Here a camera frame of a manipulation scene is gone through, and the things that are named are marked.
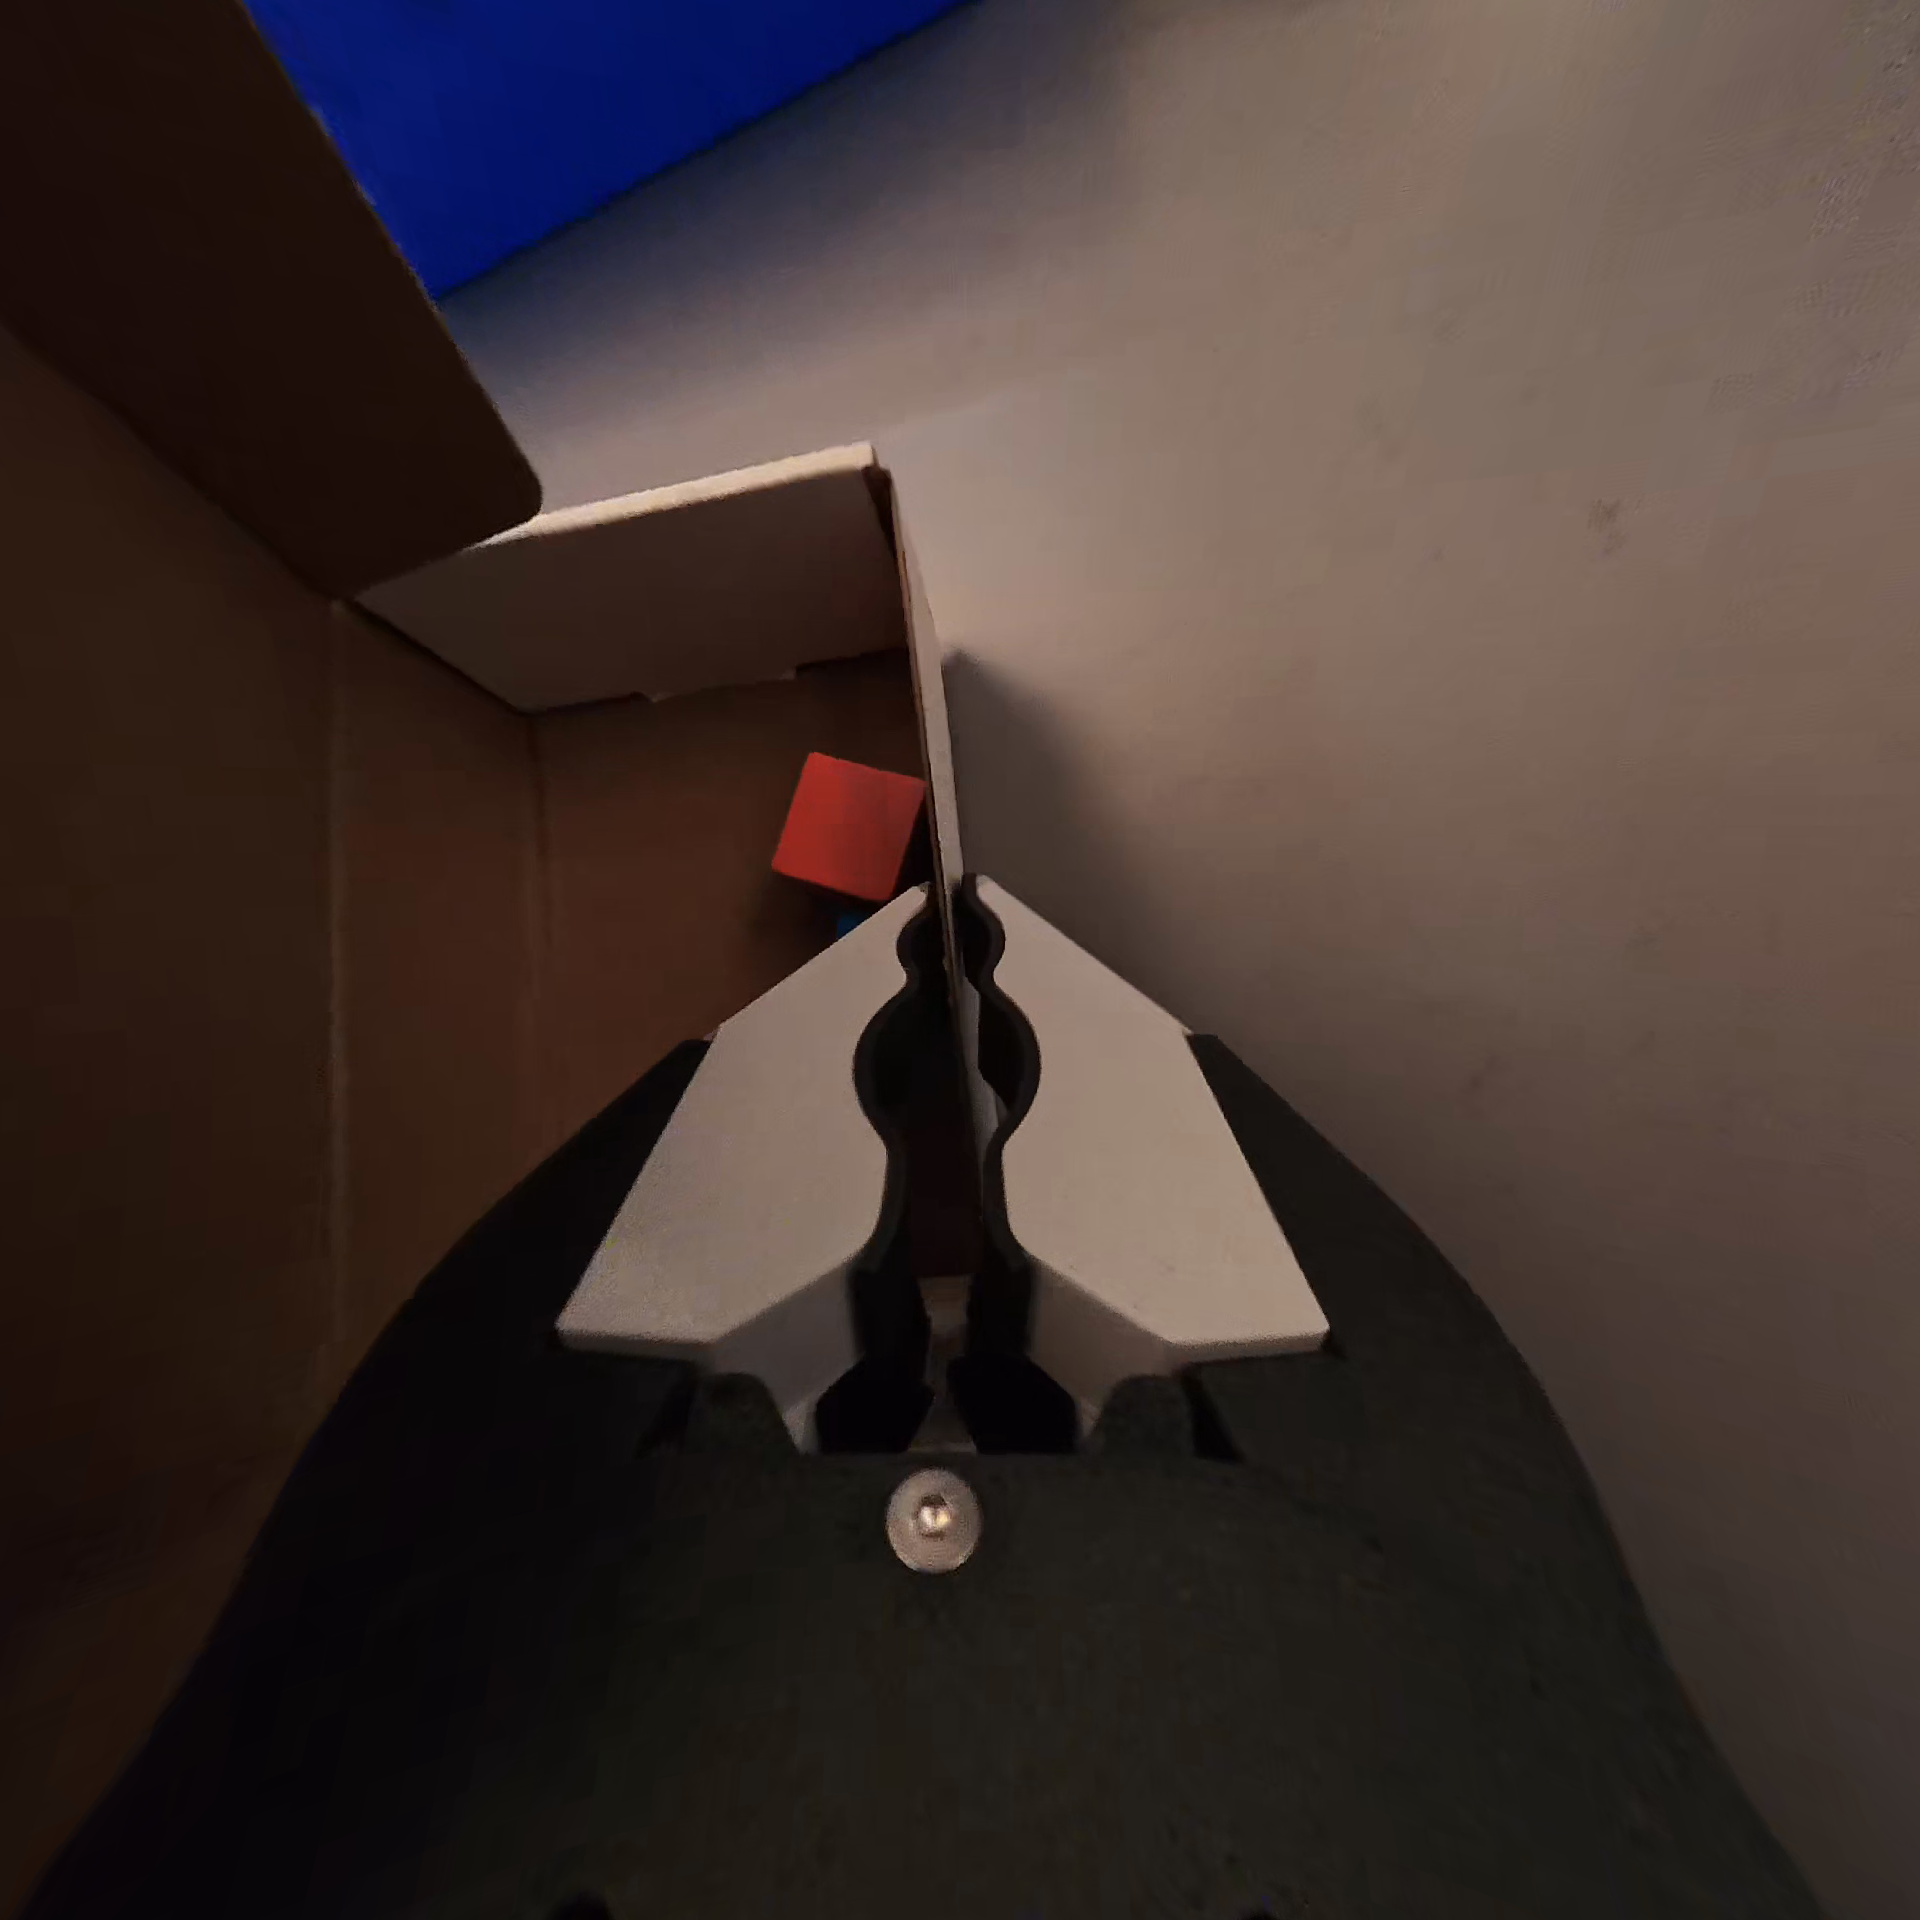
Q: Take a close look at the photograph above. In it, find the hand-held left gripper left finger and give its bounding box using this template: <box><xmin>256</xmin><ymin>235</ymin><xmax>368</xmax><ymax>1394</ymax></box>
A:
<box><xmin>555</xmin><ymin>883</ymin><xmax>962</xmax><ymax>1455</ymax></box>

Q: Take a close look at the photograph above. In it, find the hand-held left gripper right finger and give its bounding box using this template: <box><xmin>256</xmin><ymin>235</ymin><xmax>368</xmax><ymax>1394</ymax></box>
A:
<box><xmin>949</xmin><ymin>873</ymin><xmax>1334</xmax><ymax>1455</ymax></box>

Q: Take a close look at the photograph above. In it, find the red cube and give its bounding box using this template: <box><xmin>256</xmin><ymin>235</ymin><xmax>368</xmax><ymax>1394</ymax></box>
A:
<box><xmin>768</xmin><ymin>750</ymin><xmax>930</xmax><ymax>899</ymax></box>

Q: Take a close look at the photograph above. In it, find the white cardboard mailer box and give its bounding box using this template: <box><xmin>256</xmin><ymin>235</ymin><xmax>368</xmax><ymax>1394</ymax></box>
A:
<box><xmin>0</xmin><ymin>0</ymin><xmax>1010</xmax><ymax>1914</ymax></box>

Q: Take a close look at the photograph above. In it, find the blue plastic bin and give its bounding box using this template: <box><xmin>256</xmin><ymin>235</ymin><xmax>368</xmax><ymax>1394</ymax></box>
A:
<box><xmin>241</xmin><ymin>0</ymin><xmax>981</xmax><ymax>302</ymax></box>

